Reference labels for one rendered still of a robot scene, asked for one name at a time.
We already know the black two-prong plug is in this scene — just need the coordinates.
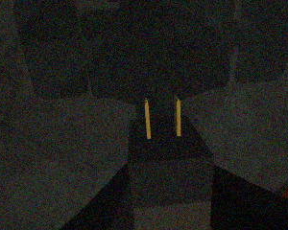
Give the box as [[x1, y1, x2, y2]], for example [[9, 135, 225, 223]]
[[128, 96, 214, 230]]

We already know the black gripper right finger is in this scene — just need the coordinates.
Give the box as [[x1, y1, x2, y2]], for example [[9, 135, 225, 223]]
[[210, 165, 288, 230]]

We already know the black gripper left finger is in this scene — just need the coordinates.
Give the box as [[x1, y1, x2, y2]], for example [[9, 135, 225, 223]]
[[60, 164, 134, 230]]

